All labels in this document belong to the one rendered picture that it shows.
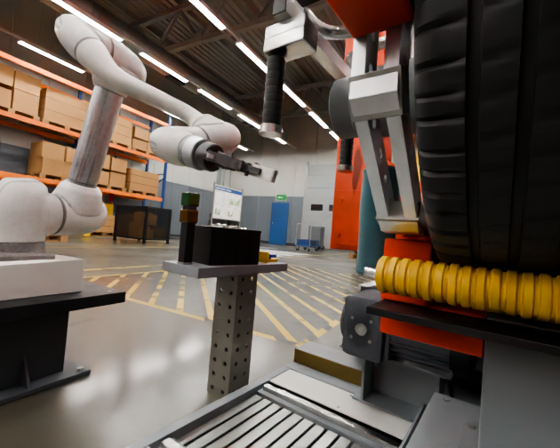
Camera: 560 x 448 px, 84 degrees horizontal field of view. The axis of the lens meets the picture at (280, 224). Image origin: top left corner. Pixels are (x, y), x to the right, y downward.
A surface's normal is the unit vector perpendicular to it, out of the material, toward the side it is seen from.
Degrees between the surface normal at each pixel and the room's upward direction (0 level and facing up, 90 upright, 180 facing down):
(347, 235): 90
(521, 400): 90
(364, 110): 135
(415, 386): 90
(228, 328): 90
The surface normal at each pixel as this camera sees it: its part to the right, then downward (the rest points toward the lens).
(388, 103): -0.47, 0.65
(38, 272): 0.87, 0.06
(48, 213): 0.96, 0.02
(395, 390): -0.59, -0.07
